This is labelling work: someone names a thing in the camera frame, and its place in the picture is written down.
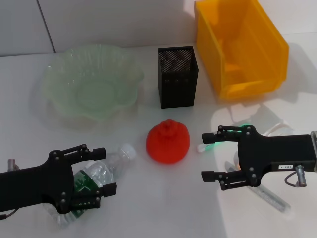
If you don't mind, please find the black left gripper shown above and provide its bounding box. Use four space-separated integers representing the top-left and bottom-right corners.
0 143 117 214

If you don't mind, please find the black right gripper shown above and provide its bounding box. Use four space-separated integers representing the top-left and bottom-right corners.
201 125 317 191

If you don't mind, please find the clear green-label water bottle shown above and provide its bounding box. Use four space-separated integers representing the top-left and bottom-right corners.
43 143 137 228

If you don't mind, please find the red knitted toy orange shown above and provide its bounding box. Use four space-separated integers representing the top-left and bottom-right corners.
145 119 191 164

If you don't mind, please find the white paper ball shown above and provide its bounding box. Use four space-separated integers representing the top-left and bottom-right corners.
266 121 298 137

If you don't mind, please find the grey pen in clear sleeve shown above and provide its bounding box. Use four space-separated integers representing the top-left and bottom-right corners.
224 160 292 220

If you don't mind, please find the black mesh pen holder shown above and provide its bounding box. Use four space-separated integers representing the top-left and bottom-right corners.
158 45 200 109

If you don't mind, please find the pale green glass fruit plate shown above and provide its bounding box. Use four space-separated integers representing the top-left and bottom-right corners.
41 44 146 122

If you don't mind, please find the left wrist metal connector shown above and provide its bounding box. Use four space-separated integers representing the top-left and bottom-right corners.
6 158 20 172

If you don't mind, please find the wrist metal connector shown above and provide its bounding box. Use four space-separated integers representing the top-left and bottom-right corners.
296 165 307 187
6 158 20 172

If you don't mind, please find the right wrist metal connector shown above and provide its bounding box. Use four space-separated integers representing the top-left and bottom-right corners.
296 165 307 187

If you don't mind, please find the yellow plastic bin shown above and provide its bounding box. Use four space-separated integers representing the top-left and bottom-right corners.
194 0 290 101

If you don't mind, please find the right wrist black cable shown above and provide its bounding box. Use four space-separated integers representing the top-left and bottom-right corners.
284 171 299 186

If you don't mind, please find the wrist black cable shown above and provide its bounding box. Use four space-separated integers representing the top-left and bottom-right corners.
284 171 299 186
0 209 18 220

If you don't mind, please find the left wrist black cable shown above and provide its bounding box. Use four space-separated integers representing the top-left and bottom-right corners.
0 209 18 220

